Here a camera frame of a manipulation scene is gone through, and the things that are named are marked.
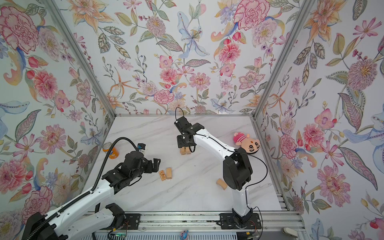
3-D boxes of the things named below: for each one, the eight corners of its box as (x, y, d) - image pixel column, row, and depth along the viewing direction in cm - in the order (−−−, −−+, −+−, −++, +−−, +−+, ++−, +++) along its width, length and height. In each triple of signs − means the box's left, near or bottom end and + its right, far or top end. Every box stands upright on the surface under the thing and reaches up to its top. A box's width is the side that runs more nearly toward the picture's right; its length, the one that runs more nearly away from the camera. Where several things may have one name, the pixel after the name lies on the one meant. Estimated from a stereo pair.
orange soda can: (110, 161, 100) (100, 149, 89) (113, 154, 104) (103, 142, 93) (118, 161, 100) (109, 149, 89) (120, 154, 104) (112, 142, 93)
